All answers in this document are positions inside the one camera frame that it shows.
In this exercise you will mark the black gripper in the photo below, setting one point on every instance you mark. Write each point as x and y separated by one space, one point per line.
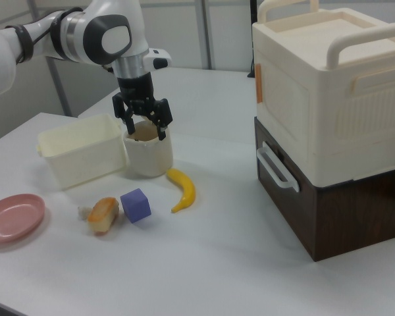
136 89

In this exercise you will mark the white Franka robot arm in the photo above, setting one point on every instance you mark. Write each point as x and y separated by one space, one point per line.
85 33

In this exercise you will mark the white swing-lid trash can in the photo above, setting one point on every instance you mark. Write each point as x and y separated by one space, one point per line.
148 158

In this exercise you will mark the cream rectangular plastic container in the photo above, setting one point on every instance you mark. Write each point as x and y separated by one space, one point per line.
85 164

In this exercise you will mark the yellow banana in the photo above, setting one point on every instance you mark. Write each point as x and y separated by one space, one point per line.
187 192

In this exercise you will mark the purple cube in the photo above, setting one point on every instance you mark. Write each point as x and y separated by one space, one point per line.
136 207

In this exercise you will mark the toasted bread loaf toy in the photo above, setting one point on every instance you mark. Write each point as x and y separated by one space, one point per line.
102 214

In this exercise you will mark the pink plate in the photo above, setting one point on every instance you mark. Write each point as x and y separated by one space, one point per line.
13 220

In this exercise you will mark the cream toy microwave oven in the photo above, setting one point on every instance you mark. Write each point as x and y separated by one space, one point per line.
316 98

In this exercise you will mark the white toaster oven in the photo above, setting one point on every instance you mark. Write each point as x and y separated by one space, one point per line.
349 220

